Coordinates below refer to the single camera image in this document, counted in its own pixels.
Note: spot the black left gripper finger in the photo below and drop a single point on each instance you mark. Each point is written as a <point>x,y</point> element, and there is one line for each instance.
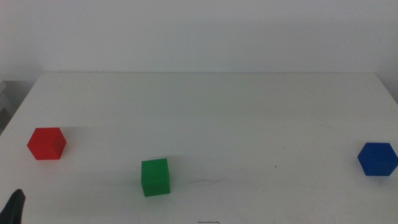
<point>12,210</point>

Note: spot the red cube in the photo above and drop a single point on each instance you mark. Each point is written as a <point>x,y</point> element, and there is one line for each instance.
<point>46,144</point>

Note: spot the green cube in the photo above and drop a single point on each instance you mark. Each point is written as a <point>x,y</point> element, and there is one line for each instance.
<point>155,179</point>

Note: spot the blue cube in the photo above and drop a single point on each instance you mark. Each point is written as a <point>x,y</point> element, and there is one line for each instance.
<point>377,160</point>

